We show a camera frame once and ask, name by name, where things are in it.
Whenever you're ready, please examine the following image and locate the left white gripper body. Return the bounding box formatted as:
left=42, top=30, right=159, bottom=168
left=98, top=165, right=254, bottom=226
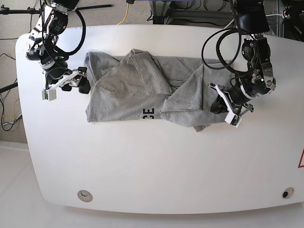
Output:
left=208, top=83, right=254, bottom=128

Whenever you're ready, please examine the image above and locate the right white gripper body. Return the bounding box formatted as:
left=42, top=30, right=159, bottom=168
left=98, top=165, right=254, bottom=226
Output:
left=42, top=67, right=87, bottom=101

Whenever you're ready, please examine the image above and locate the grey T-shirt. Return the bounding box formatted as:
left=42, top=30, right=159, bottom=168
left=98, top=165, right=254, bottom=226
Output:
left=84, top=49, right=233, bottom=132

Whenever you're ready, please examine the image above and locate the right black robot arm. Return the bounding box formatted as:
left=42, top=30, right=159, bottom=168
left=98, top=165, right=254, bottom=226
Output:
left=26, top=0, right=91, bottom=101

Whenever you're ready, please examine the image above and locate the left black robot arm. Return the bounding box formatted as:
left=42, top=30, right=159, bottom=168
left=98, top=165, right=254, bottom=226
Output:
left=208, top=0, right=276, bottom=127

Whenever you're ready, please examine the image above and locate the right table grommet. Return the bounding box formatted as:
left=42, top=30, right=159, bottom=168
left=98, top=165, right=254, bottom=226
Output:
left=282, top=187, right=295, bottom=199

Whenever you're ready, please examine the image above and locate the table grommet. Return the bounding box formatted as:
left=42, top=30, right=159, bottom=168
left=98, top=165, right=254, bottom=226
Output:
left=282, top=187, right=295, bottom=199
left=77, top=190, right=93, bottom=202

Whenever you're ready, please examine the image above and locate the black tripod stand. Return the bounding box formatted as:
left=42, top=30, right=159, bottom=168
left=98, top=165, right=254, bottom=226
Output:
left=0, top=0, right=46, bottom=33

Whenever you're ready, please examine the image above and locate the left table grommet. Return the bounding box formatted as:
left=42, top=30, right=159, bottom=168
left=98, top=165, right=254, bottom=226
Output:
left=77, top=190, right=93, bottom=202

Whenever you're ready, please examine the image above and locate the white cable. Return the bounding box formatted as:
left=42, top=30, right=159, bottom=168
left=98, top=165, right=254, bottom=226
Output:
left=223, top=18, right=236, bottom=30

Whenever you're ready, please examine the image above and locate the yellow cable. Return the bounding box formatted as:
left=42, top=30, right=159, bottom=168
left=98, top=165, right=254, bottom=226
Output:
left=117, top=0, right=133, bottom=26

